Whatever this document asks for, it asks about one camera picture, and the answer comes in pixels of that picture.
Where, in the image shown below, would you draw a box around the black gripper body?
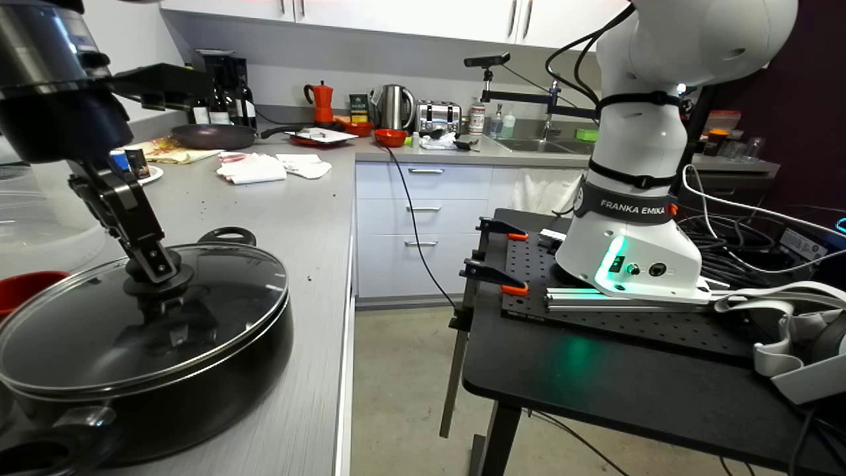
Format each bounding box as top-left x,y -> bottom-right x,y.
0,79 -> 136,170

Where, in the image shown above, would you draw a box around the glass lid with black knob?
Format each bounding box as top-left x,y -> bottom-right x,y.
0,240 -> 290,404

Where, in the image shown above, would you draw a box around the black nonstick pot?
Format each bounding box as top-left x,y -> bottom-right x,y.
0,225 -> 295,476

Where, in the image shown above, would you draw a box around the red moka pot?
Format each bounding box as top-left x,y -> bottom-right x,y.
302,79 -> 337,128

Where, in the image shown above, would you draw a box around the small white plate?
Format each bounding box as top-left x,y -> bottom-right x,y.
130,164 -> 165,191

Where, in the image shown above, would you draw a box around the dark small can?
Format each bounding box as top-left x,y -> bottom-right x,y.
124,145 -> 154,182

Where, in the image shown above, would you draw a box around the yellowish cloth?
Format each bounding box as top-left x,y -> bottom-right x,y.
142,135 -> 221,166

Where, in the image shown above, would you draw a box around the white round plastic container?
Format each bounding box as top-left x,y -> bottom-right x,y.
0,201 -> 115,277

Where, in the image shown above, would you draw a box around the dark frying pan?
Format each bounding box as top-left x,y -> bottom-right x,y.
168,123 -> 259,150

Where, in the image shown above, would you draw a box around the red plastic bowl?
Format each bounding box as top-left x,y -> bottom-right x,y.
0,271 -> 70,324

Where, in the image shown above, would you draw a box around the large white cloth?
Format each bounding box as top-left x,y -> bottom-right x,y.
214,153 -> 287,189

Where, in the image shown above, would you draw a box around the black coffee machine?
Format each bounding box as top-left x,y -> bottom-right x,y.
199,51 -> 259,129

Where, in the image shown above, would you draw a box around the small white cloth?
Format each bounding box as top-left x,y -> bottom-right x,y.
275,150 -> 335,182

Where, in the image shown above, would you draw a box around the red plate with white paper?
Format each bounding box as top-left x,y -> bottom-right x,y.
287,124 -> 358,150

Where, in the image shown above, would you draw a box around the green jar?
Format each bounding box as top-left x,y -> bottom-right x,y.
345,91 -> 373,128

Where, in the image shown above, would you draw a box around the stainless steel kettle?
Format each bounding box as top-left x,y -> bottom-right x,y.
374,82 -> 417,135

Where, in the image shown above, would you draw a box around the chrome toaster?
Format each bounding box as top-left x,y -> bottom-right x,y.
414,98 -> 464,137

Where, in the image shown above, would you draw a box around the white drawer cabinet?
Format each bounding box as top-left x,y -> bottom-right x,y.
353,158 -> 587,305

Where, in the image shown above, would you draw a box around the clear soap bottle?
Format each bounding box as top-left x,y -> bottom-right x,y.
464,96 -> 491,137

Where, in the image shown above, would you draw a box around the black clamp with orange tip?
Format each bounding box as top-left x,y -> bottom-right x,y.
460,258 -> 534,303
473,217 -> 532,247

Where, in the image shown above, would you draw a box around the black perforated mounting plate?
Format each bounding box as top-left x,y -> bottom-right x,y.
496,210 -> 762,359

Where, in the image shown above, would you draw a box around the steel kitchen sink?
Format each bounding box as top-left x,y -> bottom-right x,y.
496,117 -> 603,156

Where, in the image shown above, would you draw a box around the chrome kitchen faucet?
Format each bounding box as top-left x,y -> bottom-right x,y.
536,71 -> 567,135

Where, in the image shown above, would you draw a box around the black work table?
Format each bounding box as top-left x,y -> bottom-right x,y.
436,207 -> 846,476

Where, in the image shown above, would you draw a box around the grey white control device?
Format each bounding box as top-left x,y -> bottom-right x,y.
710,277 -> 846,407

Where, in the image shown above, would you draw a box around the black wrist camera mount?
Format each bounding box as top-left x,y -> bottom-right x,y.
105,62 -> 216,113

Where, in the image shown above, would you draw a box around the black power cable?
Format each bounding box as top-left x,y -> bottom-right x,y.
384,144 -> 462,313

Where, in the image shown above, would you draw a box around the white wall cabinets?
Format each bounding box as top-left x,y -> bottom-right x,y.
156,0 -> 637,57

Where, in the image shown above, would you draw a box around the aluminium rail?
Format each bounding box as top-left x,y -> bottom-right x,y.
541,287 -> 719,313

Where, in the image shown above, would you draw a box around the white cable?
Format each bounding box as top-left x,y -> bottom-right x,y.
680,161 -> 846,243

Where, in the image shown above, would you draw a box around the black cable bundle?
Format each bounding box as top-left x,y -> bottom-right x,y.
696,210 -> 846,288

